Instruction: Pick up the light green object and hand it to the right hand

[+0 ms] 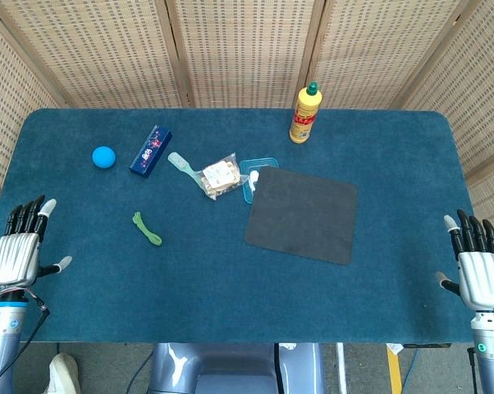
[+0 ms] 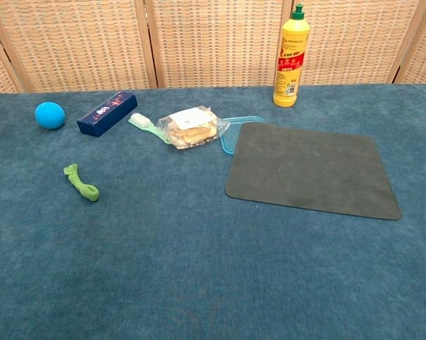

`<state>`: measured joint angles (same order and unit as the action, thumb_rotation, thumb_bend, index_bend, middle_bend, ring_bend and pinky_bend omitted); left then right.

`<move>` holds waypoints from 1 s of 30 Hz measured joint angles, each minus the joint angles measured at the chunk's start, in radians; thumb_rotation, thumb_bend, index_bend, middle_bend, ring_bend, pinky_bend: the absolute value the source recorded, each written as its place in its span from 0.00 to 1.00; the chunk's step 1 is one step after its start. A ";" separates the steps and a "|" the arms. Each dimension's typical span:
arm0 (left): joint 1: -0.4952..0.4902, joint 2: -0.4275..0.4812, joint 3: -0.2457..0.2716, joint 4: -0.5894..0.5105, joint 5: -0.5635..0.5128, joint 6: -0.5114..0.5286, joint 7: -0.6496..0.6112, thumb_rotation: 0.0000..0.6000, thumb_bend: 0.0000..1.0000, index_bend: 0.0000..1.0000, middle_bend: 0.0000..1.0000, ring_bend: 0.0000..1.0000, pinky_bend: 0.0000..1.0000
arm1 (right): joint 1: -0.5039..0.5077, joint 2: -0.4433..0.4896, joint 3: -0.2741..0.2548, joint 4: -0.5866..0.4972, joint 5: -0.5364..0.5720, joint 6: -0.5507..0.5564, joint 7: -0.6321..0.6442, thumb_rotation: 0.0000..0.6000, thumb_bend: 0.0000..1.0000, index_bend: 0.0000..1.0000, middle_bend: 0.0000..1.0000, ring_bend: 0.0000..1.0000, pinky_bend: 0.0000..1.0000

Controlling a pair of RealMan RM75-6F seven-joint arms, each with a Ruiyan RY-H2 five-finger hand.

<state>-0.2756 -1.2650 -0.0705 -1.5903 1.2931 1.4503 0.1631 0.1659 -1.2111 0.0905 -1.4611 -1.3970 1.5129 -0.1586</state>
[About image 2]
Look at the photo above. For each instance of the wrapped sandwich packet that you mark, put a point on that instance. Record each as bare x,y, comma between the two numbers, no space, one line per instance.
191,129

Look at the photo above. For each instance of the blue table cloth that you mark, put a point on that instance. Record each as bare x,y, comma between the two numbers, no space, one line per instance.
163,248

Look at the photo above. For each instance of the dark grey mat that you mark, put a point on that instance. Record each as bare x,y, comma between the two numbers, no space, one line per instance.
305,170

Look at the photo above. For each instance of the yellow bottle with green cap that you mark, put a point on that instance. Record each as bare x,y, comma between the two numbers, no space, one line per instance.
291,71

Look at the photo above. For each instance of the transparent blue container lid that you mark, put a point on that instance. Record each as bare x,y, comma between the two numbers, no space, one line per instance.
230,136

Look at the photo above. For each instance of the dark blue printed box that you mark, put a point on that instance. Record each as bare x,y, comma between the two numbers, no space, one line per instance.
107,113

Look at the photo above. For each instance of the blue rubber ball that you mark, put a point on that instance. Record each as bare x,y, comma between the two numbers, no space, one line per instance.
50,115

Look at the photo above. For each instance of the woven bamboo folding screen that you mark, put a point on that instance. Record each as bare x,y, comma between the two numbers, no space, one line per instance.
216,42

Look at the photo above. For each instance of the light green brush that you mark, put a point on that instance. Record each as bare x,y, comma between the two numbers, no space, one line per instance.
140,120

